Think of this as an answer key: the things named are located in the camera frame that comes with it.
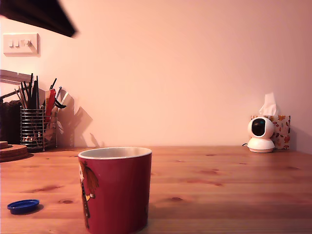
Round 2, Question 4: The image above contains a brown wooden chopstick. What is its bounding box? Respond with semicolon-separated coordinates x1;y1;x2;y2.
14;88;25;109

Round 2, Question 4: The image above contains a red paper packet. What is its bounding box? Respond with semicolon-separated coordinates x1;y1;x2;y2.
45;89;57;117

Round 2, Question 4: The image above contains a round cork trivet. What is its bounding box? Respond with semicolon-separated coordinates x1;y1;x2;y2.
0;150;28;158
0;144;27;153

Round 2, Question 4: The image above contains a red cartoon print mug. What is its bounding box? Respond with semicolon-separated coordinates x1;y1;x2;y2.
78;146;153;234

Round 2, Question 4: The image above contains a white tissue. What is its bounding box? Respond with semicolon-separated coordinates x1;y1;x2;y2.
258;92;278;116

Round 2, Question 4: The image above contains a leaf print tissue box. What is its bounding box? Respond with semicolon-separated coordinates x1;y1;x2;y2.
251;114;291;150

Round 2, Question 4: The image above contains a white wall light switch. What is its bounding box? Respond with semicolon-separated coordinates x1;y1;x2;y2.
3;33;41;57

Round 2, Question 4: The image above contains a dark scoop handle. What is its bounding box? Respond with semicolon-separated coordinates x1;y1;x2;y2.
0;90;19;102

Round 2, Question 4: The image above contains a wire utensil holder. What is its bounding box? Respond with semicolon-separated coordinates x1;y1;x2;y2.
19;106;59;152

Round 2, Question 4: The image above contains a small white round camera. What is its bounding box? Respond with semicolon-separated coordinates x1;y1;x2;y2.
247;116;275;154

